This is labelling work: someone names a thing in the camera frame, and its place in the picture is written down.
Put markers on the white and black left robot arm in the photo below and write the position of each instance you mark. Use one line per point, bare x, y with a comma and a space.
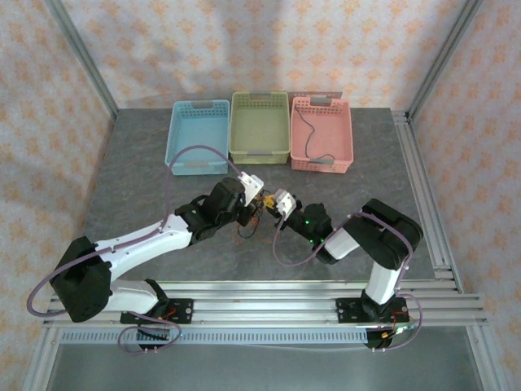
142, 240

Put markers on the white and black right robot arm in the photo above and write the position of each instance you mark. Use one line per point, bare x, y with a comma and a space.
382, 281

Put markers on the green perforated plastic basket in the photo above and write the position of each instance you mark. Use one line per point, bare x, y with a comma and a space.
258, 126

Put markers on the blue perforated plastic basket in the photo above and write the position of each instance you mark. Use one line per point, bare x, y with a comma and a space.
199, 126

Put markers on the pink perforated plastic basket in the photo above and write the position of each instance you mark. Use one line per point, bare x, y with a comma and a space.
325, 130

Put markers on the aluminium frame rail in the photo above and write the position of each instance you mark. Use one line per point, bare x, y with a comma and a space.
264, 305

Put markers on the aluminium side rail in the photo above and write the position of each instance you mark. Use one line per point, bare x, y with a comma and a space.
419, 171

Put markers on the aluminium frame post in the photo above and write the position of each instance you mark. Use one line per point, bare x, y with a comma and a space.
87, 65
439, 61

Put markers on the aluminium frame leg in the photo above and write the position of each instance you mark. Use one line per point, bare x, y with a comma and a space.
484, 358
42, 358

